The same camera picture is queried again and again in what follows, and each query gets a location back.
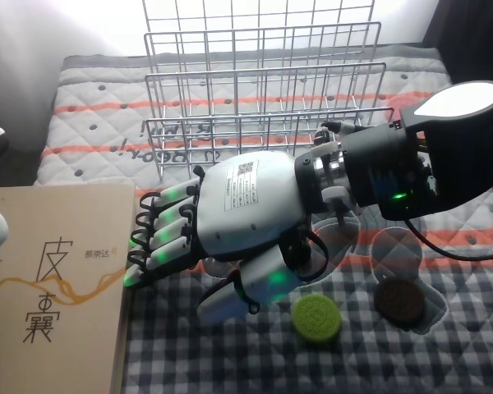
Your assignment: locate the beige paperback book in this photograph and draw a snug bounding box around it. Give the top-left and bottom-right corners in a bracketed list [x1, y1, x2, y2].
[0, 183, 137, 394]

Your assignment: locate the green toy cookie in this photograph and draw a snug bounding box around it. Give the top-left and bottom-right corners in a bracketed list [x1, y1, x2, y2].
[292, 295, 343, 342]

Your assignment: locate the brown toy cookie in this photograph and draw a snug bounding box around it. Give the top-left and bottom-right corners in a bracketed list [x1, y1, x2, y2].
[373, 277, 427, 328]

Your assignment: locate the silver wire dish rack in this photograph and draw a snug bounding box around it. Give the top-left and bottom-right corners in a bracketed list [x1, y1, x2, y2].
[141, 0, 395, 182]

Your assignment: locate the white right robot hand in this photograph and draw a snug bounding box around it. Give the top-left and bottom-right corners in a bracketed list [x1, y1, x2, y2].
[122, 150, 330, 318]

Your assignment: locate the grey quilt with bear print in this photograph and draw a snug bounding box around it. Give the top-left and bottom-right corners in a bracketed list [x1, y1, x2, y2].
[35, 44, 493, 394]

